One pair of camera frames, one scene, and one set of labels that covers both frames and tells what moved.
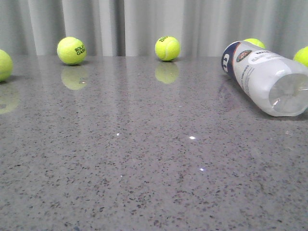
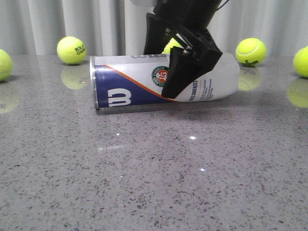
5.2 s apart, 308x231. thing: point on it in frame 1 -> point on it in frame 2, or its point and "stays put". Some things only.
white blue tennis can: x=277 y=83 -> x=136 y=81
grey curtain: x=132 y=28 stays put
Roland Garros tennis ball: x=71 y=50 stays put
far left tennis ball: x=6 y=65 stays put
